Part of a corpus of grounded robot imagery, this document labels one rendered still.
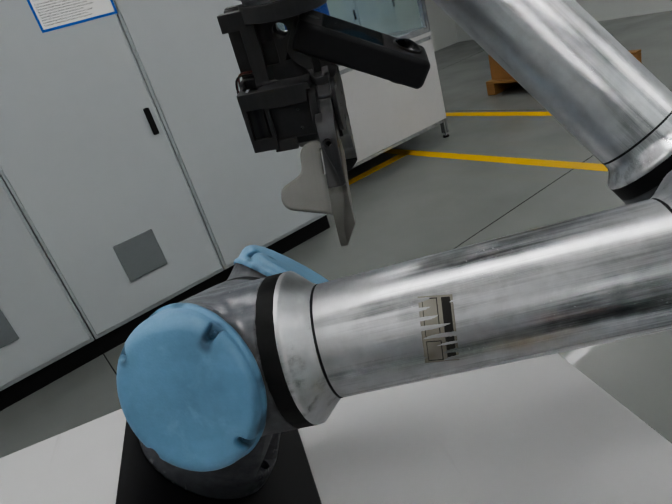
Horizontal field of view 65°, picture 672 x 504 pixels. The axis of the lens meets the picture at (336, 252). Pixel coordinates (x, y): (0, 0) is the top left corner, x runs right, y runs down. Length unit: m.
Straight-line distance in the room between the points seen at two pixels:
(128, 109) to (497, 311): 2.73
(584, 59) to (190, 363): 0.38
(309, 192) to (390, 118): 4.01
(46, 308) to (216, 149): 1.21
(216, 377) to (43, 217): 2.61
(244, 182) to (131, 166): 0.65
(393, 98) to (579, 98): 4.01
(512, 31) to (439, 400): 0.45
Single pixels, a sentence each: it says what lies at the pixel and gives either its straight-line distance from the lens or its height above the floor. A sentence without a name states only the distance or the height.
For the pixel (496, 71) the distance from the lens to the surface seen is 6.08.
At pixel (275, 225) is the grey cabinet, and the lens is 3.35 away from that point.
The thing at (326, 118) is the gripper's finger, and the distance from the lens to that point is 0.44.
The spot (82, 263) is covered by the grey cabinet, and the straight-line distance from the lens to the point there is 3.01.
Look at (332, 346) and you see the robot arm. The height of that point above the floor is 1.15.
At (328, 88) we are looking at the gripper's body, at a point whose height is 1.29.
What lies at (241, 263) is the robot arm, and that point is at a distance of 0.51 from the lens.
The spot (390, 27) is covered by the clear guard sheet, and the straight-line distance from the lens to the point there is 4.53.
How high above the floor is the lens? 1.35
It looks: 25 degrees down
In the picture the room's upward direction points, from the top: 17 degrees counter-clockwise
